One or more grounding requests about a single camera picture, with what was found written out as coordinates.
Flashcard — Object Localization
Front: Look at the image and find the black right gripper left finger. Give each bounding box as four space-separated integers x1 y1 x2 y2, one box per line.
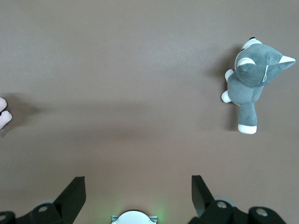
0 176 86 224

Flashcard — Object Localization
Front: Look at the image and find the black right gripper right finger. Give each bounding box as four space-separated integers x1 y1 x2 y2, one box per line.
188 175 287 224

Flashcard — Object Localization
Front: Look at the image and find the pale pink dog plush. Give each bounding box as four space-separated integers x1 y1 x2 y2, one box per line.
0 97 13 130

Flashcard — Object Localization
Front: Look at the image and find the grey white husky plush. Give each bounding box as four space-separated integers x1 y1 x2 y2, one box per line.
221 37 296 135

